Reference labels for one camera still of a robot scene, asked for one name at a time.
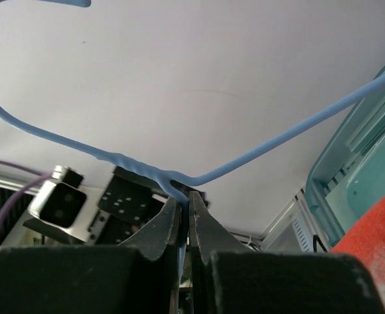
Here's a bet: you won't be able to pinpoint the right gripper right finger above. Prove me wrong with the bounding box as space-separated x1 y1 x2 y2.
189 192 385 314

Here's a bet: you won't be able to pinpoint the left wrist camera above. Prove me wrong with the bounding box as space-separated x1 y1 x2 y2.
24 166 97 244

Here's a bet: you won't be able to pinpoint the orange white trousers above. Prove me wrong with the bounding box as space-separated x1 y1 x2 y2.
331 196 385 306

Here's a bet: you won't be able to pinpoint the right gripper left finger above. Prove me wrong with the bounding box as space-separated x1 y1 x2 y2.
0 199 180 313

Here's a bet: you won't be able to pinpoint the aluminium frame left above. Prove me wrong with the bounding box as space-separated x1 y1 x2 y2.
229 189 330 253

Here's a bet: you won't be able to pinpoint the teal plastic tray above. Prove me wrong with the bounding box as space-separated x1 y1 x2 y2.
304 52 385 247

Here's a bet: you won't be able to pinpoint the light blue hanger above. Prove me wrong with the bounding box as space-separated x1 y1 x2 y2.
0 0 385 285

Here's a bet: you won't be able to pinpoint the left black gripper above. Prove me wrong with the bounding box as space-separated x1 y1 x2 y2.
86 166 210 247

